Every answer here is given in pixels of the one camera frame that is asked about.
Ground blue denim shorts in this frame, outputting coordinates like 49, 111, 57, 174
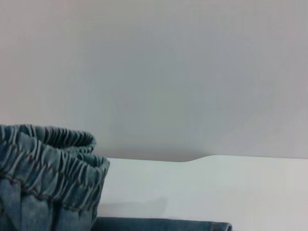
0, 123, 233, 231

